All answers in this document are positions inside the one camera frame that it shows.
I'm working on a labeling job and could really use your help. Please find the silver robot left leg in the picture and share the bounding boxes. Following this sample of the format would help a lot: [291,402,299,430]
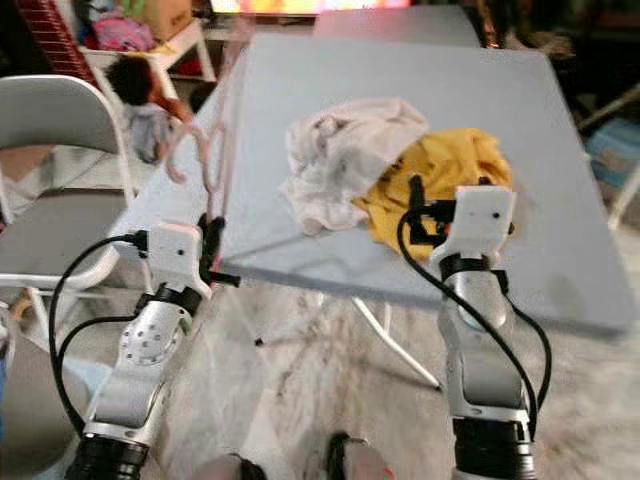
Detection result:
[190,455,251,480]

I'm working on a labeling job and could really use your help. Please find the yellow cloth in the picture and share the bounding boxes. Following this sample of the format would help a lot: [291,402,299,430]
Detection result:
[355,127,516,263]

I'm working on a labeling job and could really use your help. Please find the television screen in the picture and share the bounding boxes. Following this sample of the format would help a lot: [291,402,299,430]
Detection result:
[210,0,411,14]

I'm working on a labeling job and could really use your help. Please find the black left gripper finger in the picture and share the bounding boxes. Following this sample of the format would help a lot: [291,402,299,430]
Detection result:
[198,215,243,291]

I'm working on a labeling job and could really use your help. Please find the low white shelf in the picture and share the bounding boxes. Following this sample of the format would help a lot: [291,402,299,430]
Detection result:
[80,20,219,86]

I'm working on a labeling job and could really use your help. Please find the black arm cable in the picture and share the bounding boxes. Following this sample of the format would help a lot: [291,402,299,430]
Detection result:
[395,205,556,441]
[48,232,156,436]

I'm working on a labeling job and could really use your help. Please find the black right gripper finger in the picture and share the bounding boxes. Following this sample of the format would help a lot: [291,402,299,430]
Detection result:
[404,175,427,246]

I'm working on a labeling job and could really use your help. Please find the cardboard box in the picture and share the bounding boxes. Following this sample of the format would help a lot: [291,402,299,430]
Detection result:
[130,0,196,41]

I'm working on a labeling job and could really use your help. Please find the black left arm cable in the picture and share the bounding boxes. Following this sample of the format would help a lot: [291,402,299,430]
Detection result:
[48,232,156,436]

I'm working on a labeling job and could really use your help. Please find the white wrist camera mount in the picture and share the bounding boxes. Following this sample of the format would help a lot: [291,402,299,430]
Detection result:
[148,222,211,299]
[445,185,518,263]

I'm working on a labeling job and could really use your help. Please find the grey folding table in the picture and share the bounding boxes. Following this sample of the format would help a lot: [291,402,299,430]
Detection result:
[110,5,640,391]

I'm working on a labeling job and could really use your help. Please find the curly-haired child grey dress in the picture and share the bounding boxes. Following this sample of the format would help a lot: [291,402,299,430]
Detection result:
[105,55,196,166]

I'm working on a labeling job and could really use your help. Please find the silver robot leg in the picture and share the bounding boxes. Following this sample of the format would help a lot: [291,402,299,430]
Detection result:
[325,432,396,480]
[190,455,251,480]

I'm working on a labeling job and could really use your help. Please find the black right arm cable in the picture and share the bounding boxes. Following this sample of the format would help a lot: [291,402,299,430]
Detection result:
[395,205,556,441]

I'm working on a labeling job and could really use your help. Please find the silver robot right leg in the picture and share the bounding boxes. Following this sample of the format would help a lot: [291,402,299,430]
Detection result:
[325,432,396,480]

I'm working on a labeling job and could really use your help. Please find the grey white folding chair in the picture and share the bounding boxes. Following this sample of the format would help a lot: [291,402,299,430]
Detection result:
[0,75,136,346]

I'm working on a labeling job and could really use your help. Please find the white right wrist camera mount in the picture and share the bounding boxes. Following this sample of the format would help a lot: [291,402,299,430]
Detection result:
[445,185,518,263]

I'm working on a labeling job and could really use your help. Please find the pink bag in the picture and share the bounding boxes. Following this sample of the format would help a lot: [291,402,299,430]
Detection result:
[95,12,156,53]

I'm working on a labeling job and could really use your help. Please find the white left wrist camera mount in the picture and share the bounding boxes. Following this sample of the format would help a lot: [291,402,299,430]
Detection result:
[148,222,211,299]

